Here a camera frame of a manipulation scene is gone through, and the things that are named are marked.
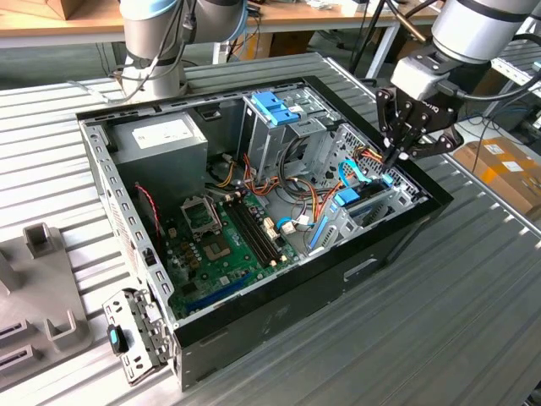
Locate grey expansion bracket retainer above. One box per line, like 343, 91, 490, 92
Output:
102, 287, 175, 387

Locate blue plastic drive carrier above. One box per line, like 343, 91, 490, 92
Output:
249, 91, 303, 127

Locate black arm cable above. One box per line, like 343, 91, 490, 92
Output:
109, 0, 198, 102

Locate metal slat side table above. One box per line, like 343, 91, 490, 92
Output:
481, 37, 541, 122

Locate orange black wire bundle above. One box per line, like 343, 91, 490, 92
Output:
243, 154, 339, 221

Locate low grey disk bay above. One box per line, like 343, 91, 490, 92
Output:
303, 173, 428, 257

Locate red black twisted wire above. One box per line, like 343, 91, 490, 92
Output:
134, 182, 163, 239

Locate grey power supply unit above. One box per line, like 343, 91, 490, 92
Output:
108, 112, 209, 204

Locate black RAM slot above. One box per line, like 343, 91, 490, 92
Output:
222, 201, 271, 268
227, 200, 276, 266
238, 196, 285, 260
232, 198, 280, 262

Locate cardboard box with labels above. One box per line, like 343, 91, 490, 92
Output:
454, 135, 541, 221

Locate metal socket cover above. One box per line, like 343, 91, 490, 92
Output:
180, 196, 224, 238

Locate orange red power wire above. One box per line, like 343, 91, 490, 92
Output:
333, 145, 398, 200

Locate blue wire white connector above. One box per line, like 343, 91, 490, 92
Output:
276, 216, 314, 236

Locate locking lever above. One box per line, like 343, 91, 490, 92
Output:
210, 196, 224, 233

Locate plain cardboard box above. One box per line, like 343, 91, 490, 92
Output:
249, 31, 316, 59

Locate blue expansion slot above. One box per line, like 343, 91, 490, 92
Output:
185, 274, 250, 312

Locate yellow black power wires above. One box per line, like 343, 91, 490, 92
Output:
209, 154, 238, 189

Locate tall grey disk bay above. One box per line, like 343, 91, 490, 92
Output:
236, 82, 339, 183

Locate grey parts rack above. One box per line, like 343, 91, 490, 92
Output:
0, 222, 94, 392

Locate wooden desk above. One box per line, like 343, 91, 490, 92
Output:
0, 0, 445, 47

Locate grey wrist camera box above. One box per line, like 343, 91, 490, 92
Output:
391, 57, 451, 102

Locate green motherboard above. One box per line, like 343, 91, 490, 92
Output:
162, 189, 303, 321

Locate black tripod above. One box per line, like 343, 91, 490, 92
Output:
349, 0, 388, 81

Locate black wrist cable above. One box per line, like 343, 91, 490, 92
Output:
439, 33, 541, 102

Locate blue black latch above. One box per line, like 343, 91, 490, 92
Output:
106, 323, 130, 354

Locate black PC case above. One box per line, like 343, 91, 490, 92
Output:
74, 74, 456, 392

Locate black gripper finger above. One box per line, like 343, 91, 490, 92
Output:
399, 126, 465, 162
375, 87, 418, 170

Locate blue SATA wire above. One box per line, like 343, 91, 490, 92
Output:
339, 158, 374, 189

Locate hard disk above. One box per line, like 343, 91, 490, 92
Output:
310, 173, 395, 251

